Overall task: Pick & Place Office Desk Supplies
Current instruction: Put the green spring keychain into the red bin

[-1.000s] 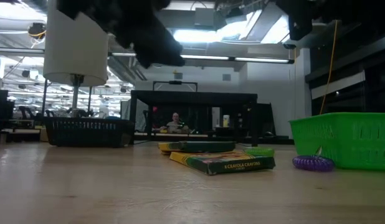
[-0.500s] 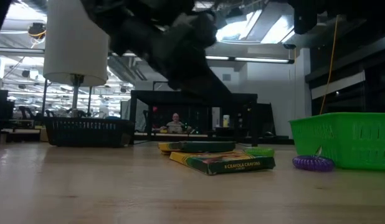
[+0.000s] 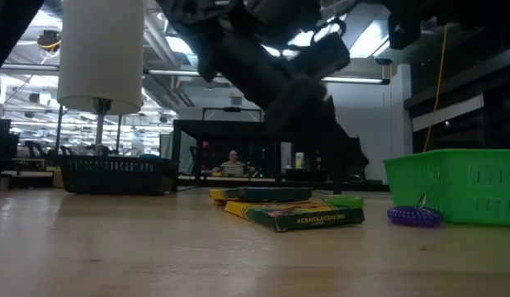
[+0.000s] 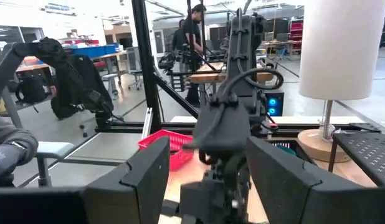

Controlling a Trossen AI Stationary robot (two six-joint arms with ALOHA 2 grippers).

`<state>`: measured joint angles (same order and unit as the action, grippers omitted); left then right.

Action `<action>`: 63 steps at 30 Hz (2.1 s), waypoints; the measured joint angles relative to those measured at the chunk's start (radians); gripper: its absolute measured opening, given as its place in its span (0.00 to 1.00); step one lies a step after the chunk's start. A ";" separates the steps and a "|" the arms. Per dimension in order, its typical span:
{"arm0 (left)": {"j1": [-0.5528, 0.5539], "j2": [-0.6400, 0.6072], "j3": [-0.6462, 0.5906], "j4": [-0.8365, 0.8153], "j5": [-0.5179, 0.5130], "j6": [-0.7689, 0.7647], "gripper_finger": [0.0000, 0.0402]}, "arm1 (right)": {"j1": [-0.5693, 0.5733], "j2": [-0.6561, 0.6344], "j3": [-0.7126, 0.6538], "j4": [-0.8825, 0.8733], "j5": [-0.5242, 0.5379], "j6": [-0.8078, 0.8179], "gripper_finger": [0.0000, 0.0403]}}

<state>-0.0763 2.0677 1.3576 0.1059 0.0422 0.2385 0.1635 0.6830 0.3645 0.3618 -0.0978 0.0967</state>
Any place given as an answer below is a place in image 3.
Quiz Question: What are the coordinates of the dark monitor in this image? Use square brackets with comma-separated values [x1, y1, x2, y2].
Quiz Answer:
[0, 118, 12, 161]

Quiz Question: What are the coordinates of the metal lamp pole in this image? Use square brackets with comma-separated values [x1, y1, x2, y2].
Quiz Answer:
[93, 97, 112, 158]

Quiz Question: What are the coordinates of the black ceiling device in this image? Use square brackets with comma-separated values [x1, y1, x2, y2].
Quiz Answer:
[35, 29, 63, 53]

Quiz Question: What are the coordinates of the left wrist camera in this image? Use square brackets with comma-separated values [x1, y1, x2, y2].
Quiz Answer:
[294, 31, 352, 82]

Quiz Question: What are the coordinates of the thin black camera frame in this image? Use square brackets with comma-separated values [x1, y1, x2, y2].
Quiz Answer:
[202, 106, 263, 121]

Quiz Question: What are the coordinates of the person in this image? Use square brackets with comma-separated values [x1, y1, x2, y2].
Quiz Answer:
[211, 148, 256, 177]

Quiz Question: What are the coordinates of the purple coil bracelet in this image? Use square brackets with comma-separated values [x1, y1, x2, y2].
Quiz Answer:
[387, 193, 444, 229]

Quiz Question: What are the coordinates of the green plastic basket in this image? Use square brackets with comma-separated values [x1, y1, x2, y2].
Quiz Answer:
[381, 148, 510, 227]

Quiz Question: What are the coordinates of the black plastic basket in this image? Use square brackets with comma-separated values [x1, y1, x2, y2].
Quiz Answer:
[58, 154, 178, 196]

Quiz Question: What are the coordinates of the white cylindrical lamp shade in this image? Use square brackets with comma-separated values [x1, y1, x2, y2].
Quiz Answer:
[56, 0, 144, 116]

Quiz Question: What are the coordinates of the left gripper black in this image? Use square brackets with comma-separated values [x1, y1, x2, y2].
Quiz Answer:
[158, 0, 328, 133]

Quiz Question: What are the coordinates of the black mesh desk shelf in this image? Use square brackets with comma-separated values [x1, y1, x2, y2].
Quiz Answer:
[172, 118, 342, 196]

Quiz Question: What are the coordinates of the long ceiling light bar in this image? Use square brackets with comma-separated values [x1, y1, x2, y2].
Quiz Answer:
[145, 68, 391, 86]

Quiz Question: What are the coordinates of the black aluminium table frame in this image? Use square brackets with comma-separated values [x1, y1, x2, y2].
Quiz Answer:
[176, 177, 390, 195]

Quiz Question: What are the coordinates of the hanging yellow cable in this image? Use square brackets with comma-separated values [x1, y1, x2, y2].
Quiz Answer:
[422, 24, 450, 153]

